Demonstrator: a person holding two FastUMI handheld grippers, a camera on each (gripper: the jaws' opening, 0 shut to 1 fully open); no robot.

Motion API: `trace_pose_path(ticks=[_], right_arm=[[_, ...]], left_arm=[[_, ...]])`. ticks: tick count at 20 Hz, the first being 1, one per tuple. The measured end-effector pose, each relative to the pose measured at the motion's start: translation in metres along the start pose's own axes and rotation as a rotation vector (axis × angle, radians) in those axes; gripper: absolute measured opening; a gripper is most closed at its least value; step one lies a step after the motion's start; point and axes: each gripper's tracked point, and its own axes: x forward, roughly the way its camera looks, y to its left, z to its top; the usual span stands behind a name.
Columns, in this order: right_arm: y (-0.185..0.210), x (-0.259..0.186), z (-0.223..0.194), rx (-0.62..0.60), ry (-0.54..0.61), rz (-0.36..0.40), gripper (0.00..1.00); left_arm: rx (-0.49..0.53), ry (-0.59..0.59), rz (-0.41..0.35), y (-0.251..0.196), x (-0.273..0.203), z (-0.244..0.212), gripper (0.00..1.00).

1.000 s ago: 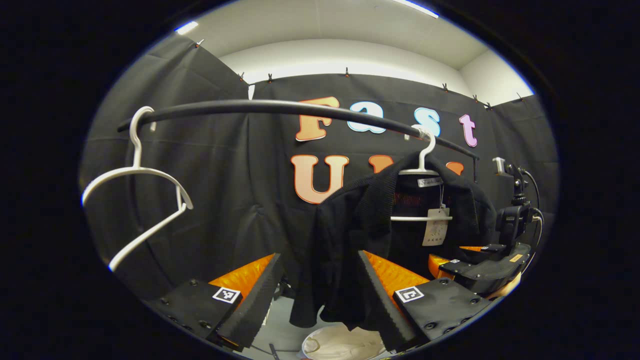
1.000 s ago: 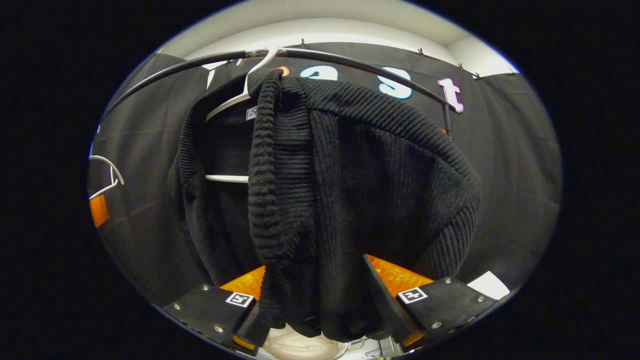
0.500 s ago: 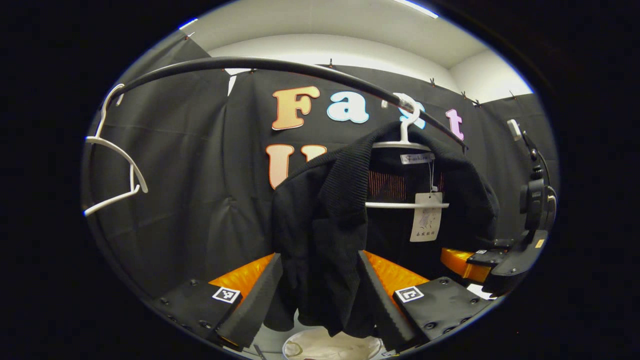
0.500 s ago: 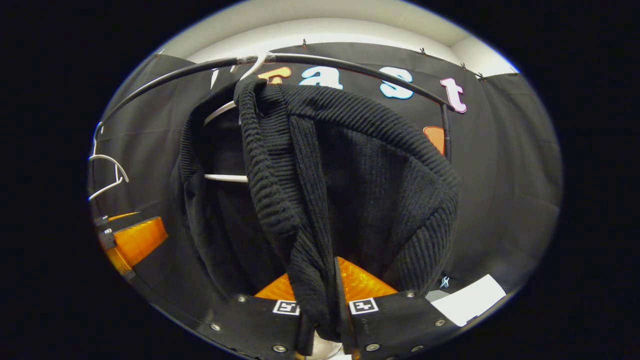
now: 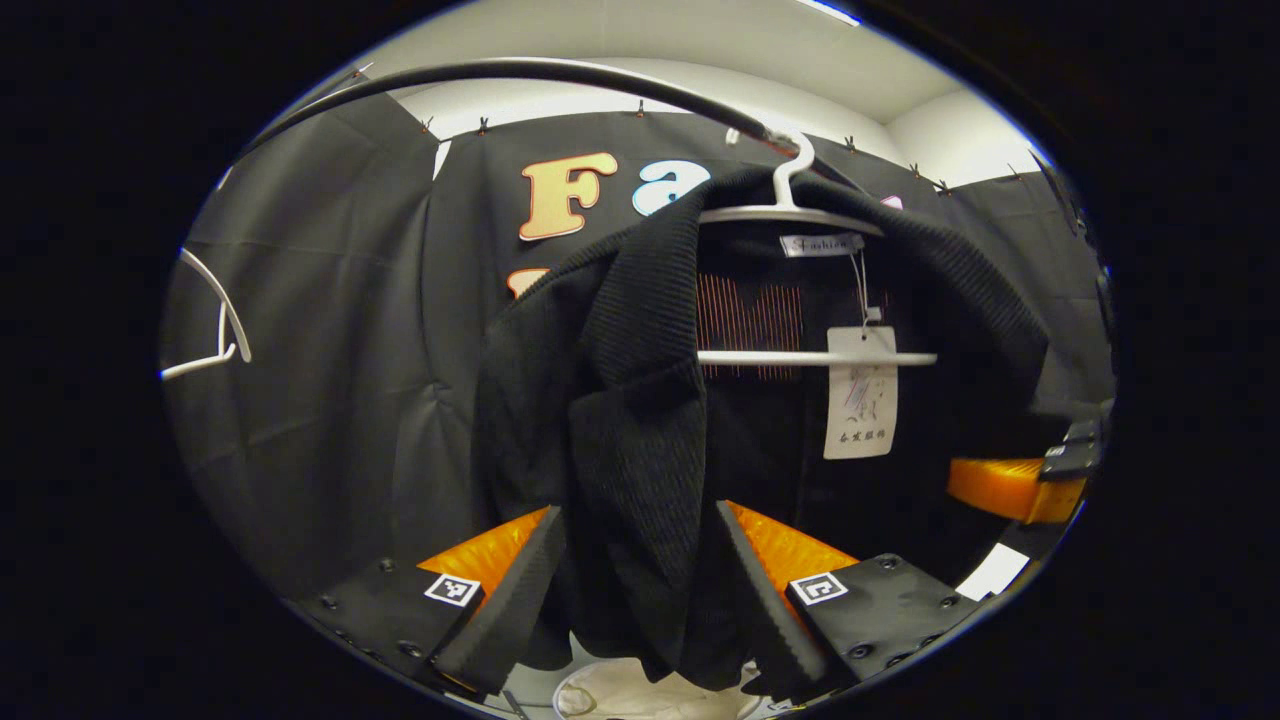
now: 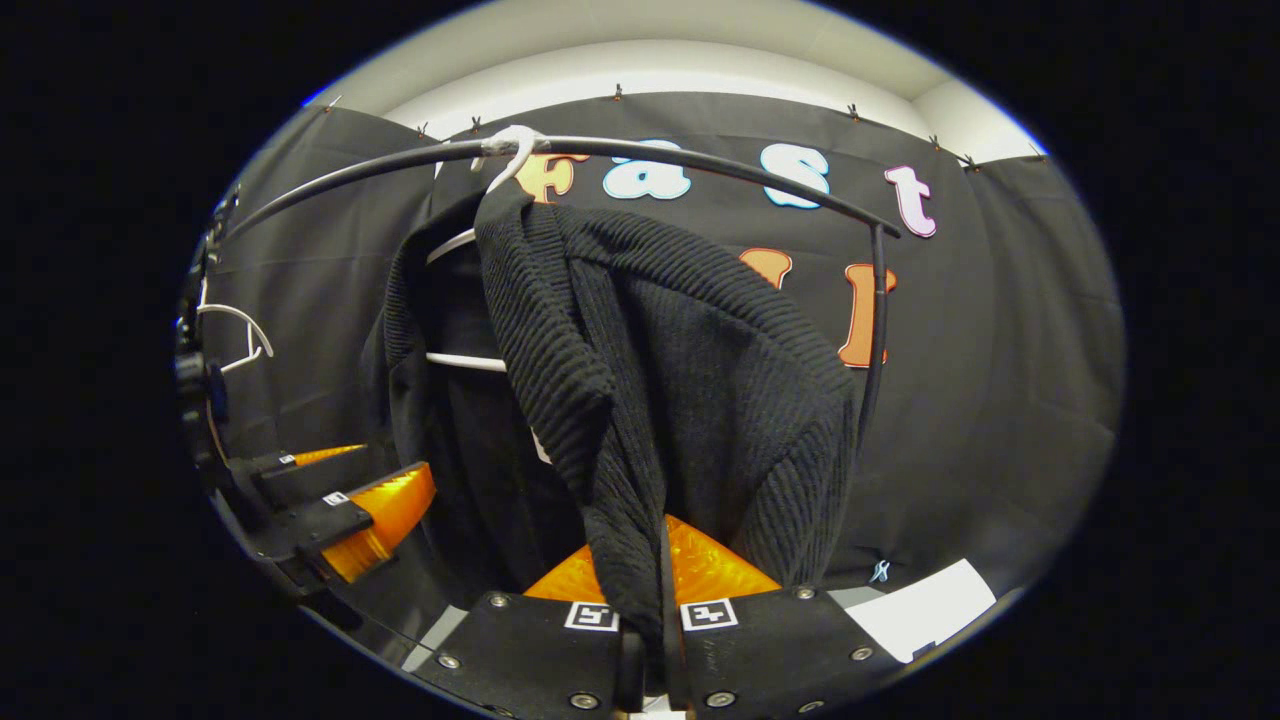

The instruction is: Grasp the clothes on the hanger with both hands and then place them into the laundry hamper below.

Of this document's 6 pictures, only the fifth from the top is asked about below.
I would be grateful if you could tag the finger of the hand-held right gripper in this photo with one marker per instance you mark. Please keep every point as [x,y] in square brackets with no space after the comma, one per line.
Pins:
[1000,485]

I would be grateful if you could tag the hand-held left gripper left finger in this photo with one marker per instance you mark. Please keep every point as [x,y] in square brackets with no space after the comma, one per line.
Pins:
[520,610]

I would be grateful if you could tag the white hanger with crossbar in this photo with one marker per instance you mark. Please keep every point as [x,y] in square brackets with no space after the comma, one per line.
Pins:
[760,213]

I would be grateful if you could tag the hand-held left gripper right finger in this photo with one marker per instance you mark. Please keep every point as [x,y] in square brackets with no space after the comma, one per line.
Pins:
[770,620]

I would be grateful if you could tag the white fabric laundry hamper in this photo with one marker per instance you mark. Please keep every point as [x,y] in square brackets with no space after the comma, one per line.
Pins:
[640,700]

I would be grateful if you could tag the white paper hang tag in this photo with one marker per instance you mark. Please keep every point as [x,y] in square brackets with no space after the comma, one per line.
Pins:
[860,400]

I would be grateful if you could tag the black knit jacket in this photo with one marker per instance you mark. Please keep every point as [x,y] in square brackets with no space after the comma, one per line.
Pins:
[640,420]

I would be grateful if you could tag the black clothes rack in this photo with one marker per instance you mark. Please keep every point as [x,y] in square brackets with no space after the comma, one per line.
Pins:
[560,70]

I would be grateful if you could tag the black backdrop cloth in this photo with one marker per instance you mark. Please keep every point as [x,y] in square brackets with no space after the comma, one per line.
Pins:
[330,350]

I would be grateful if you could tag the empty white hanger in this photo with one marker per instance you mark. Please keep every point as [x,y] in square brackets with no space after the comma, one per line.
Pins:
[200,365]

